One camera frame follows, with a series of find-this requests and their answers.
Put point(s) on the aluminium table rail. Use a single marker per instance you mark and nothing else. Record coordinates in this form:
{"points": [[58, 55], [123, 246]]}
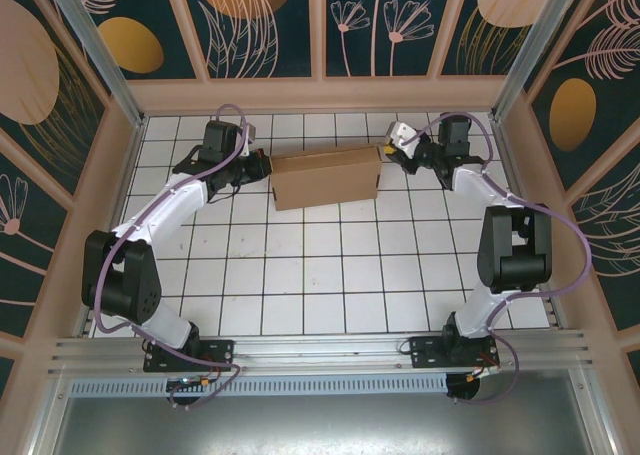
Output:
{"points": [[320, 347]]}

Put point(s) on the thin aluminium side rail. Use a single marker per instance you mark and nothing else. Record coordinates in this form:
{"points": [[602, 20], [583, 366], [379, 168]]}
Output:
{"points": [[510, 155]]}

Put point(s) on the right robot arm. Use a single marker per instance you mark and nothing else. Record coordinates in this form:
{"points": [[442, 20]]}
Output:
{"points": [[515, 255]]}

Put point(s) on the brown cardboard box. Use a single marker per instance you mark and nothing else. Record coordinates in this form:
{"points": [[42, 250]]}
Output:
{"points": [[325, 185]]}

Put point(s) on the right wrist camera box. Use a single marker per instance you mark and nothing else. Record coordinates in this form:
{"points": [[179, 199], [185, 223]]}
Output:
{"points": [[402, 137]]}

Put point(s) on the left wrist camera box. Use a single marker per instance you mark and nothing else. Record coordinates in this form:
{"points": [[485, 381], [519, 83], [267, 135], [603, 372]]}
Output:
{"points": [[251, 132]]}

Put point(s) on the grey metal sheet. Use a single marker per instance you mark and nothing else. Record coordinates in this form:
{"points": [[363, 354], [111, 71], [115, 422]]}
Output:
{"points": [[320, 425]]}

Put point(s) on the aluminium frame post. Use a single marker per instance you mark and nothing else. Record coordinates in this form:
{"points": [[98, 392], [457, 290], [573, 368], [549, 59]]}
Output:
{"points": [[101, 55], [537, 40]]}

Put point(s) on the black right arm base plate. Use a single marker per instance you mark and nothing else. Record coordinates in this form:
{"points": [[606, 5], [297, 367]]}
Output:
{"points": [[425, 350]]}

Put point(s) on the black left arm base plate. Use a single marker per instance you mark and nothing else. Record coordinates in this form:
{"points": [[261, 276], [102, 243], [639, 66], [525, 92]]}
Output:
{"points": [[220, 350]]}

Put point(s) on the small circuit board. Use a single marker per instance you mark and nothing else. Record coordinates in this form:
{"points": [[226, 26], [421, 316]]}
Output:
{"points": [[192, 381]]}

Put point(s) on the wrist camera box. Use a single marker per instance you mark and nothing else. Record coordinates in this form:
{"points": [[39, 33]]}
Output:
{"points": [[402, 137], [251, 132]]}

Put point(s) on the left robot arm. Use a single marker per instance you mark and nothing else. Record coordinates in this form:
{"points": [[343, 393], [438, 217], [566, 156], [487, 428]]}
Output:
{"points": [[125, 285]]}

